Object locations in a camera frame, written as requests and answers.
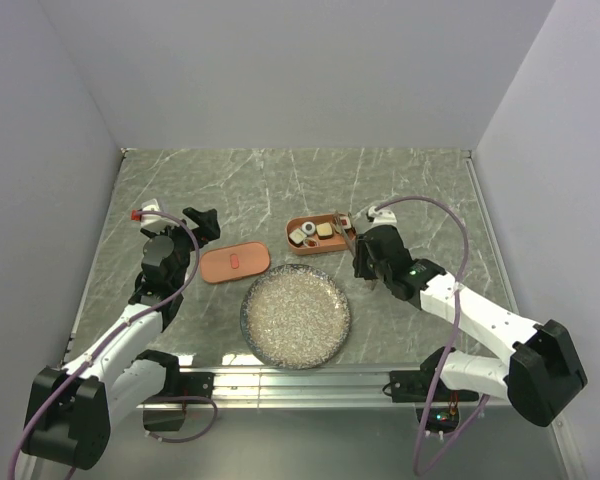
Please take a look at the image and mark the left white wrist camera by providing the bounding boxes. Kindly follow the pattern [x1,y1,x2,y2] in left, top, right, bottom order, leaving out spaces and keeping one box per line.
[131,199,168,233]

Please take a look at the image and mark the orange lunch box lid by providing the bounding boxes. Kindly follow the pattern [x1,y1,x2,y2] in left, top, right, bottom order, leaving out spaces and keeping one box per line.
[199,242,271,284]

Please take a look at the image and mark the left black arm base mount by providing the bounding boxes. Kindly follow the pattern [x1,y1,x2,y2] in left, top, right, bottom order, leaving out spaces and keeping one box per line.
[176,371,215,399]

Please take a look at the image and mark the metal tongs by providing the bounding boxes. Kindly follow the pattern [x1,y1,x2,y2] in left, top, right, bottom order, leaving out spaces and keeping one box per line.
[333,211,356,256]

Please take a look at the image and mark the speckled round plate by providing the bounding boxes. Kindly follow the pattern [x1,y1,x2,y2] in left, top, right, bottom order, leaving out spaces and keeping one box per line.
[240,264,352,370]

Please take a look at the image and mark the cream topped sushi piece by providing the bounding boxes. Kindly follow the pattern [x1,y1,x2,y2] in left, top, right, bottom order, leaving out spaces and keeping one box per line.
[316,222,334,239]

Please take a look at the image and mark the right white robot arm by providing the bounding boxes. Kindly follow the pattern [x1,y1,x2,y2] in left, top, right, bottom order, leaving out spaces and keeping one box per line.
[353,225,588,427]

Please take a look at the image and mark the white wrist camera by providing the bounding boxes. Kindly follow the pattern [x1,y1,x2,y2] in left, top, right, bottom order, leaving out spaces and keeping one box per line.
[131,199,168,233]
[366,206,397,228]

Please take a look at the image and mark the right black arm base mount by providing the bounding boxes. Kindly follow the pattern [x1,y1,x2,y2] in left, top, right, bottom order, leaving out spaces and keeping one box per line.
[382,370,480,403]

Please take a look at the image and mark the orange topped sushi cup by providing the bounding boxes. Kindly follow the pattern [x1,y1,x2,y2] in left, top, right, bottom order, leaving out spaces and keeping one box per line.
[303,237,320,248]

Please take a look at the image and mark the white round sushi piece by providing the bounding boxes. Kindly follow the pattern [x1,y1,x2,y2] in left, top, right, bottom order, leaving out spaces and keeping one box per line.
[301,221,316,236]

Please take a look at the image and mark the orange lunch box base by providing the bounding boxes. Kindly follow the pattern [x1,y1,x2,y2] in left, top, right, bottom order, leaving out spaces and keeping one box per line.
[285,213,356,256]

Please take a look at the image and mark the red topped sushi piece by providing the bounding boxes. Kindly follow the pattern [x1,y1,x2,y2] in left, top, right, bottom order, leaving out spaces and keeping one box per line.
[334,215,354,235]

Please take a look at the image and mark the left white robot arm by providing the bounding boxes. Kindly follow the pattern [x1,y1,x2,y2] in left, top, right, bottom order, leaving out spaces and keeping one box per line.
[9,201,221,474]

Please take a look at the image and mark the aluminium front rail frame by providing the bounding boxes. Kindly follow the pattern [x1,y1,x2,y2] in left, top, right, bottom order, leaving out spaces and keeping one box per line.
[44,364,564,409]

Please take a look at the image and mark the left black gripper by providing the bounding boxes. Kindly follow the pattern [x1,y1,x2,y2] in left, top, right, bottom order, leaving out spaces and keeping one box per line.
[141,207,219,289]

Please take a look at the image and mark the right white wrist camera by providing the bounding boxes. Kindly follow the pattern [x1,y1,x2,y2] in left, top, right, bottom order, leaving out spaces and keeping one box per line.
[366,206,397,228]

